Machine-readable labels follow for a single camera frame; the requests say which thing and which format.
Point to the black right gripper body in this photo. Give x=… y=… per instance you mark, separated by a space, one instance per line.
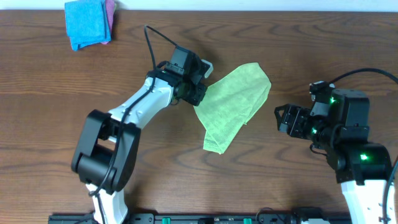
x=296 y=121

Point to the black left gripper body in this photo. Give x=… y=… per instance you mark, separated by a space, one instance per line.
x=195 y=92

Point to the green microfiber cloth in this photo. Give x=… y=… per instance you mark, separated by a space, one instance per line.
x=230 y=103

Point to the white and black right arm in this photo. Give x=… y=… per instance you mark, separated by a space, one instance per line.
x=337 y=123

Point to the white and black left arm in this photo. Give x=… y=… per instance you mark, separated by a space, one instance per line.
x=106 y=151

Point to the pink folded cloth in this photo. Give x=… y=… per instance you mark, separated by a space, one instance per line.
x=110 y=7

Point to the blue folded cloth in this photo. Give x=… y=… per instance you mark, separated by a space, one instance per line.
x=86 y=23

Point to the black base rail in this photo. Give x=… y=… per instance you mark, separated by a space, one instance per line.
x=147 y=218

